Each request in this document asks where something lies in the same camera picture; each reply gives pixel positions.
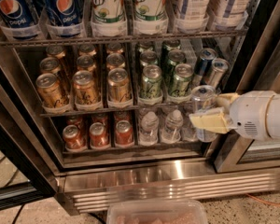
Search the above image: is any front left orange can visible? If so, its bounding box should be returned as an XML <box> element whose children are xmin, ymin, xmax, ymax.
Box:
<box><xmin>63</xmin><ymin>125</ymin><xmax>87</xmax><ymax>152</ymax></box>

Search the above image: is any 7up bottle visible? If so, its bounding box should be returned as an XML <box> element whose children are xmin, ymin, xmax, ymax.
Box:
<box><xmin>91</xmin><ymin>0</ymin><xmax>127</xmax><ymax>37</ymax></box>
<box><xmin>133</xmin><ymin>0</ymin><xmax>165</xmax><ymax>35</ymax></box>

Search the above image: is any white labelled bottle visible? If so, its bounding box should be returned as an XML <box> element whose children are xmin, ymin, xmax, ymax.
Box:
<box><xmin>174</xmin><ymin>0</ymin><xmax>210</xmax><ymax>34</ymax></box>
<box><xmin>209</xmin><ymin>0</ymin><xmax>250</xmax><ymax>31</ymax></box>

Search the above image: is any middle wire shelf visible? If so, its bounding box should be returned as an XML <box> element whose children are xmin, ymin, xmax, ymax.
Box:
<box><xmin>39</xmin><ymin>101</ymin><xmax>191</xmax><ymax>118</ymax></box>

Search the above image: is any orange can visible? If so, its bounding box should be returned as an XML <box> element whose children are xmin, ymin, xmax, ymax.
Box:
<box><xmin>63</xmin><ymin>125</ymin><xmax>87</xmax><ymax>152</ymax></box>
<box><xmin>89</xmin><ymin>122</ymin><xmax>109</xmax><ymax>149</ymax></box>
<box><xmin>115</xmin><ymin>120</ymin><xmax>133</xmax><ymax>146</ymax></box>

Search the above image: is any second row left gold can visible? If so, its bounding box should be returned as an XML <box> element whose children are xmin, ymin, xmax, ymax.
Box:
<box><xmin>38</xmin><ymin>57</ymin><xmax>69</xmax><ymax>89</ymax></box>

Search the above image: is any silver redbull can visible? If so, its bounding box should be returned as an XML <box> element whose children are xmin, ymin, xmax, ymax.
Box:
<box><xmin>191</xmin><ymin>85</ymin><xmax>217</xmax><ymax>143</ymax></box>
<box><xmin>203</xmin><ymin>58</ymin><xmax>230</xmax><ymax>89</ymax></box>

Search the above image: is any front left gold can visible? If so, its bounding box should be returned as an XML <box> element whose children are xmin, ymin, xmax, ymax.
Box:
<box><xmin>35</xmin><ymin>73</ymin><xmax>69</xmax><ymax>108</ymax></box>

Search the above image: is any right pepsi bottle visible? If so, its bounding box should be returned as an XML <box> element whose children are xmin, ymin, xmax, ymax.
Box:
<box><xmin>45</xmin><ymin>0</ymin><xmax>83</xmax><ymax>38</ymax></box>

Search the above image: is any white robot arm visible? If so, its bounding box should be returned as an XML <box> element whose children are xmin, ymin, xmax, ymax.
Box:
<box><xmin>189</xmin><ymin>91</ymin><xmax>280</xmax><ymax>141</ymax></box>

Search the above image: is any left 7up bottle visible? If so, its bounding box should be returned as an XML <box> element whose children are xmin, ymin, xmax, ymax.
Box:
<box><xmin>91</xmin><ymin>0</ymin><xmax>127</xmax><ymax>37</ymax></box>

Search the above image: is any orange cable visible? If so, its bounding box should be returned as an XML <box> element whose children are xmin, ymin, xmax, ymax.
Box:
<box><xmin>245</xmin><ymin>193</ymin><xmax>280</xmax><ymax>207</ymax></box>

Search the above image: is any left water bottle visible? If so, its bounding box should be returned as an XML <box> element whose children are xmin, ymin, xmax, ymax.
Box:
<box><xmin>139</xmin><ymin>111</ymin><xmax>159</xmax><ymax>146</ymax></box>

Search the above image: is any right water bottle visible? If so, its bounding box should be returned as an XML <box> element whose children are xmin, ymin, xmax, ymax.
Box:
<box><xmin>182</xmin><ymin>105</ymin><xmax>198</xmax><ymax>142</ymax></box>

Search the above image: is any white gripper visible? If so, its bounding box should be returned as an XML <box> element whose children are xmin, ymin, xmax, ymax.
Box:
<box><xmin>189</xmin><ymin>91</ymin><xmax>275</xmax><ymax>141</ymax></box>

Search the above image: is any front middle gold can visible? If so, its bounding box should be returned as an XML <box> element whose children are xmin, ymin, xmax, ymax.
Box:
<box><xmin>73</xmin><ymin>70</ymin><xmax>100</xmax><ymax>105</ymax></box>

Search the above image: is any front left green can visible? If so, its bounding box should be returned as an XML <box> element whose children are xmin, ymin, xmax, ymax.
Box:
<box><xmin>140</xmin><ymin>64</ymin><xmax>162</xmax><ymax>99</ymax></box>

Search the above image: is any left white labelled bottle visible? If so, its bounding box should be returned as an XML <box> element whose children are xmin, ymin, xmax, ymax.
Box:
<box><xmin>174</xmin><ymin>0</ymin><xmax>210</xmax><ymax>34</ymax></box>

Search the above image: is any rear blue redbull can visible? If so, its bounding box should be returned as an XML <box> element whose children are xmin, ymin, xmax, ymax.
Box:
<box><xmin>192</xmin><ymin>48</ymin><xmax>217</xmax><ymax>86</ymax></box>

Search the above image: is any front right green can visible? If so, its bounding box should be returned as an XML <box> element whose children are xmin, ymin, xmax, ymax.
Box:
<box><xmin>168</xmin><ymin>63</ymin><xmax>193</xmax><ymax>97</ymax></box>

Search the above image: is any left pepsi bottle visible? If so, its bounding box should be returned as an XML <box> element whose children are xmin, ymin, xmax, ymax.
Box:
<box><xmin>0</xmin><ymin>0</ymin><xmax>39</xmax><ymax>29</ymax></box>

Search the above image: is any front middle orange can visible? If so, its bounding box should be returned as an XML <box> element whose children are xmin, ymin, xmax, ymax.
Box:
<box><xmin>89</xmin><ymin>122</ymin><xmax>109</xmax><ymax>149</ymax></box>

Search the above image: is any second row gold can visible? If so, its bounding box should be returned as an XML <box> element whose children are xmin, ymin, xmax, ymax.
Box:
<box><xmin>38</xmin><ymin>57</ymin><xmax>69</xmax><ymax>89</ymax></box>
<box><xmin>106</xmin><ymin>53</ymin><xmax>125</xmax><ymax>71</ymax></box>
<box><xmin>77</xmin><ymin>55</ymin><xmax>97</xmax><ymax>78</ymax></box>

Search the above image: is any black cable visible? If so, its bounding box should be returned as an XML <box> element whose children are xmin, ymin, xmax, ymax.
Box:
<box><xmin>11</xmin><ymin>203</ymin><xmax>26</xmax><ymax>224</ymax></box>

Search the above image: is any right 7up bottle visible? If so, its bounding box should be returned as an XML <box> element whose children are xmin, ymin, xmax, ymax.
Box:
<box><xmin>133</xmin><ymin>0</ymin><xmax>165</xmax><ymax>35</ymax></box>

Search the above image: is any second row right gold can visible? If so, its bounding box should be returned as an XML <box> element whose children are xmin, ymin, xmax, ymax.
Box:
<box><xmin>106</xmin><ymin>53</ymin><xmax>125</xmax><ymax>71</ymax></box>

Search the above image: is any second row green can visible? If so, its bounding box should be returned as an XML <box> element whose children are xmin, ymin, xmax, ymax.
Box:
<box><xmin>164</xmin><ymin>49</ymin><xmax>186</xmax><ymax>79</ymax></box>
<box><xmin>140</xmin><ymin>50</ymin><xmax>159</xmax><ymax>67</ymax></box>

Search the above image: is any pepsi bottle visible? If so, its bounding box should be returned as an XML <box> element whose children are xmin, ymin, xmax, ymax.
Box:
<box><xmin>45</xmin><ymin>0</ymin><xmax>83</xmax><ymax>38</ymax></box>
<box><xmin>0</xmin><ymin>0</ymin><xmax>39</xmax><ymax>29</ymax></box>

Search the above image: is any right white labelled bottle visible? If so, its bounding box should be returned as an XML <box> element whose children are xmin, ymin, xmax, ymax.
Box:
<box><xmin>209</xmin><ymin>0</ymin><xmax>250</xmax><ymax>31</ymax></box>

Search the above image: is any middle water bottle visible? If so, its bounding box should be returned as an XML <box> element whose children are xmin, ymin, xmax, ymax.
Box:
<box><xmin>161</xmin><ymin>109</ymin><xmax>183</xmax><ymax>144</ymax></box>

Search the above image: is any second row middle gold can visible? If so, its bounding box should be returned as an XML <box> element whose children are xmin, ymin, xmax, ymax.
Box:
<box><xmin>77</xmin><ymin>55</ymin><xmax>97</xmax><ymax>78</ymax></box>

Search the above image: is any front right orange can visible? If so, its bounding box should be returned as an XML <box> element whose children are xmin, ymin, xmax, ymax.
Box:
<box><xmin>115</xmin><ymin>120</ymin><xmax>133</xmax><ymax>146</ymax></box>

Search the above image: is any second row left green can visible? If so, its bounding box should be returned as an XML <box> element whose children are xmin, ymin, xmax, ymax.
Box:
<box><xmin>140</xmin><ymin>50</ymin><xmax>159</xmax><ymax>67</ymax></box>

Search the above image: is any upper wire shelf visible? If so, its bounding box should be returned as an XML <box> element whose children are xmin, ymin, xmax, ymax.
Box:
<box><xmin>0</xmin><ymin>29</ymin><xmax>247</xmax><ymax>48</ymax></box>

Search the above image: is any clear plastic food container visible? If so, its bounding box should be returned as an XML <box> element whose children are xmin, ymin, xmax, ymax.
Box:
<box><xmin>106</xmin><ymin>199</ymin><xmax>208</xmax><ymax>224</ymax></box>

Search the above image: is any wire shelf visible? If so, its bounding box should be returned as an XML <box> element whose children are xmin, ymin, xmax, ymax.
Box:
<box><xmin>0</xmin><ymin>29</ymin><xmax>247</xmax><ymax>48</ymax></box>
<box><xmin>39</xmin><ymin>101</ymin><xmax>191</xmax><ymax>118</ymax></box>

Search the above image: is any second row right green can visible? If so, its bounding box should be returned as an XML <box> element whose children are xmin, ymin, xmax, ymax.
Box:
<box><xmin>164</xmin><ymin>49</ymin><xmax>186</xmax><ymax>79</ymax></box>

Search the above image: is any water bottle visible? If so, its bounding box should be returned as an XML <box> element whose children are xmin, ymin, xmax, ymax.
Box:
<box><xmin>182</xmin><ymin>105</ymin><xmax>198</xmax><ymax>142</ymax></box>
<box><xmin>139</xmin><ymin>111</ymin><xmax>159</xmax><ymax>146</ymax></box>
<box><xmin>161</xmin><ymin>109</ymin><xmax>183</xmax><ymax>144</ymax></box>

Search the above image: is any front right gold can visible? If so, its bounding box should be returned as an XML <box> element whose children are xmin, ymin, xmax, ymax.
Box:
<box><xmin>107</xmin><ymin>68</ymin><xmax>131</xmax><ymax>103</ymax></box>

